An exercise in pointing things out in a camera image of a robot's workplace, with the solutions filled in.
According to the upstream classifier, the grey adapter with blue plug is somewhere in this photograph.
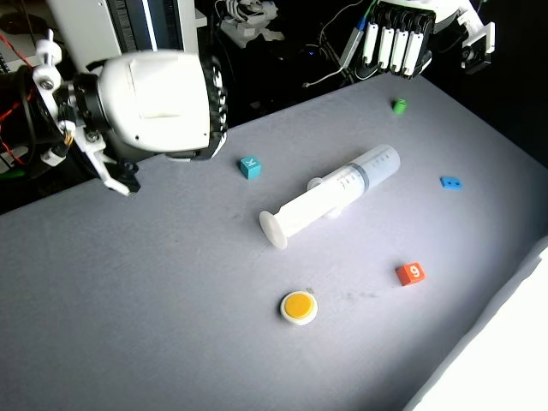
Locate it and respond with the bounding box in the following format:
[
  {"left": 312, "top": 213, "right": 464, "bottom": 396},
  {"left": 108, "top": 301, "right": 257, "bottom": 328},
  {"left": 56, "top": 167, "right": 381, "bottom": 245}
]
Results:
[{"left": 340, "top": 16, "right": 366, "bottom": 69}]

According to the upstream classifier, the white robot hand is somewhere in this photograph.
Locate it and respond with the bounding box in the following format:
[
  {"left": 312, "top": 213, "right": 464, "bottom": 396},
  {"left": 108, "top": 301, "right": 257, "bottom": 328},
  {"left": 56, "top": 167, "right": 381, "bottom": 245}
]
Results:
[
  {"left": 361, "top": 0, "right": 462, "bottom": 81},
  {"left": 98, "top": 50, "right": 229, "bottom": 164}
]

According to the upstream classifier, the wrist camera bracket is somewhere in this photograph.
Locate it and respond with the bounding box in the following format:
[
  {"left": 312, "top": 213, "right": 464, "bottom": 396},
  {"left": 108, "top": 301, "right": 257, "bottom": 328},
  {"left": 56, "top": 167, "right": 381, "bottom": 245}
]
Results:
[
  {"left": 74, "top": 128, "right": 142, "bottom": 198},
  {"left": 456, "top": 8, "right": 497, "bottom": 75}
]

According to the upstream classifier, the teal letter cube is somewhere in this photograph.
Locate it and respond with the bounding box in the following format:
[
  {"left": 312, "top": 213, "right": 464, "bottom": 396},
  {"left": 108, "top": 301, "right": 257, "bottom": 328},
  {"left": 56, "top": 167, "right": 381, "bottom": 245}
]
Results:
[{"left": 239, "top": 155, "right": 263, "bottom": 181}]

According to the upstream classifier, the yellow button with white rim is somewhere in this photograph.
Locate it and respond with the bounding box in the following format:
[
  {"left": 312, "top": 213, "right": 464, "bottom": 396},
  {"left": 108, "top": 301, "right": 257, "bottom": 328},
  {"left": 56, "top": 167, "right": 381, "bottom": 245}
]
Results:
[{"left": 279, "top": 290, "right": 319, "bottom": 327}]

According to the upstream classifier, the grey table cloth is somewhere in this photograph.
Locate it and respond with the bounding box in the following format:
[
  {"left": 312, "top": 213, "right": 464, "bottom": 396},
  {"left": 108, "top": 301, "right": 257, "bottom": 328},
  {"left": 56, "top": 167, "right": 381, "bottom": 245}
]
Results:
[{"left": 0, "top": 73, "right": 548, "bottom": 411}]

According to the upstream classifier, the thin white cable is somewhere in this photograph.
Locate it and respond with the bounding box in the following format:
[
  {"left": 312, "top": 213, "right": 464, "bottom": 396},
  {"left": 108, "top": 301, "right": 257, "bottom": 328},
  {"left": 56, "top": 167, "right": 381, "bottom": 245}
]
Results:
[{"left": 301, "top": 63, "right": 344, "bottom": 89}]

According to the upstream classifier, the large translucent plastic syringe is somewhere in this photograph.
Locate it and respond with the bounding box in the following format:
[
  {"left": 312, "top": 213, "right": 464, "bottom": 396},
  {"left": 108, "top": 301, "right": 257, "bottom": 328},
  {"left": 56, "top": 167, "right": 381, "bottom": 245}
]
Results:
[{"left": 258, "top": 144, "right": 402, "bottom": 250}]

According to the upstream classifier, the white plastic parts pile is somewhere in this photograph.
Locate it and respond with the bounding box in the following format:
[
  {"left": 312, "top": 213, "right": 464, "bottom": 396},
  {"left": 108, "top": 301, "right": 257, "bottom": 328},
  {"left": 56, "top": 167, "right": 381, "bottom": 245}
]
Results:
[{"left": 216, "top": 0, "right": 286, "bottom": 49}]

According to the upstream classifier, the orange number cube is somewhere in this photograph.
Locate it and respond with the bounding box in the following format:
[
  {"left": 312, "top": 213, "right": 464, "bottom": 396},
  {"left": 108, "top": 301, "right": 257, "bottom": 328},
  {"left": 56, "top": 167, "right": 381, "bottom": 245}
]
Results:
[{"left": 395, "top": 261, "right": 427, "bottom": 288}]

